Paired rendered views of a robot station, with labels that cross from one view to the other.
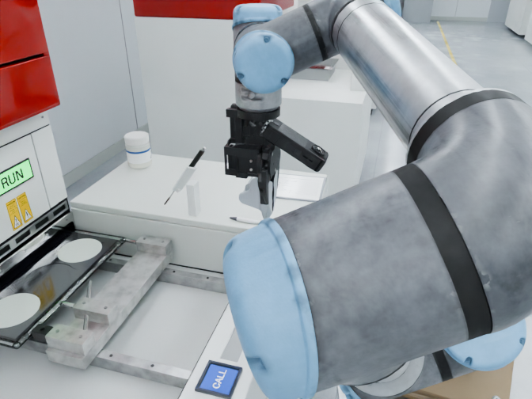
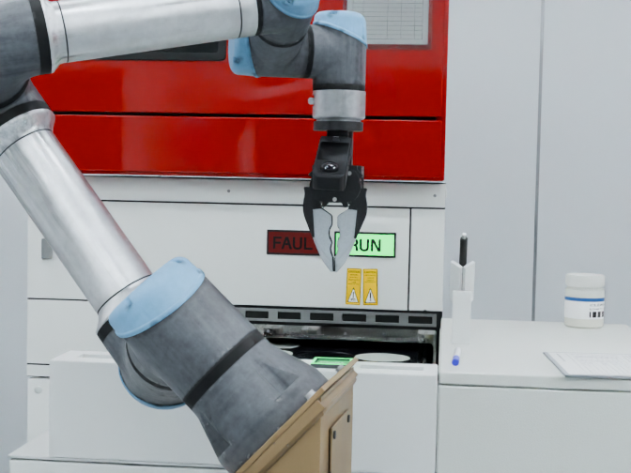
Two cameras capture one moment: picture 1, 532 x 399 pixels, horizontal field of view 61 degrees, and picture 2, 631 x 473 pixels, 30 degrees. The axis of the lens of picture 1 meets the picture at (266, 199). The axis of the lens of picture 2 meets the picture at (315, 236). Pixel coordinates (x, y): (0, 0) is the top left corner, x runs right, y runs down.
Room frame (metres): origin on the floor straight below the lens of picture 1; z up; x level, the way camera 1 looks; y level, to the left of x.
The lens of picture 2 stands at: (0.40, -1.64, 1.23)
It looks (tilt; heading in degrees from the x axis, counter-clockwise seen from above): 3 degrees down; 80
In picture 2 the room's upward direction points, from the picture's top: 1 degrees clockwise
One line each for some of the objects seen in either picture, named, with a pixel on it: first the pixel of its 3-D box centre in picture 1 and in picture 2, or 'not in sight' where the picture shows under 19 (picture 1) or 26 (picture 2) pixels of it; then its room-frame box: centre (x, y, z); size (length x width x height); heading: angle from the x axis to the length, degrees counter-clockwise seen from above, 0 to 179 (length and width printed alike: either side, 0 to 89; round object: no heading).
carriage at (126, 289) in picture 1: (119, 297); not in sight; (0.76, 0.32, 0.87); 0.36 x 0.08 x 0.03; 164
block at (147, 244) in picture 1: (153, 245); not in sight; (0.92, 0.28, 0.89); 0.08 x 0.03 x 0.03; 74
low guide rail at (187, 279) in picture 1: (158, 273); not in sight; (0.88, 0.27, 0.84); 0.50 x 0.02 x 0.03; 74
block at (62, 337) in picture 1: (70, 339); not in sight; (0.61, 0.37, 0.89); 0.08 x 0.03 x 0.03; 74
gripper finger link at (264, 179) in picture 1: (264, 180); (319, 206); (0.69, 0.00, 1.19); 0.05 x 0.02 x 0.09; 164
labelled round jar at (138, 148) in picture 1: (138, 150); (584, 300); (1.25, 0.38, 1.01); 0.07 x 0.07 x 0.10
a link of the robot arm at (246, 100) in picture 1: (257, 94); (336, 107); (0.71, 0.01, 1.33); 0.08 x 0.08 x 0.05
